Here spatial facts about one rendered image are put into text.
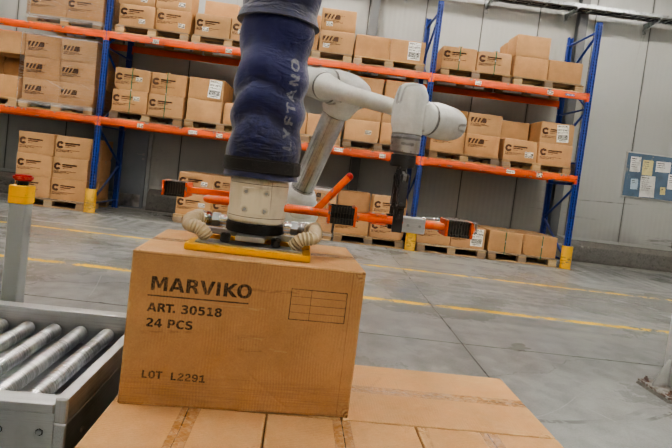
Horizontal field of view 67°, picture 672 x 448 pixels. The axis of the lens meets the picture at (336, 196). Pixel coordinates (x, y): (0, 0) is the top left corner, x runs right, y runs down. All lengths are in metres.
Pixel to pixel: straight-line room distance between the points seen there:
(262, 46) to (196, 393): 0.94
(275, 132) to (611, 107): 10.34
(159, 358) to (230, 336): 0.19
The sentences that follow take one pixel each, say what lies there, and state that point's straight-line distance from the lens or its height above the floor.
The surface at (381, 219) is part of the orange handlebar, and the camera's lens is 1.50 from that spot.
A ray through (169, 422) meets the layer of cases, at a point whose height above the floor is 0.54.
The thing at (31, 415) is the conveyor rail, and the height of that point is 0.56.
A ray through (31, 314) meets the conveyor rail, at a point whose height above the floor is 0.57.
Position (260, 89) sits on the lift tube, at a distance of 1.42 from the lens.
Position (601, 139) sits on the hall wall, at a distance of 11.33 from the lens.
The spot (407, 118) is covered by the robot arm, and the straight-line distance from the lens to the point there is 1.50.
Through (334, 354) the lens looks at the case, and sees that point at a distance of 1.41.
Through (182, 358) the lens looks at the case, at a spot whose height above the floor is 0.67.
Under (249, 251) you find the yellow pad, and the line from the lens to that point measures 1.39.
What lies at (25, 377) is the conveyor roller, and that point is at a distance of 1.70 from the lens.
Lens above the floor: 1.20
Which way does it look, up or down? 3 degrees down
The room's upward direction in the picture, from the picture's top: 7 degrees clockwise
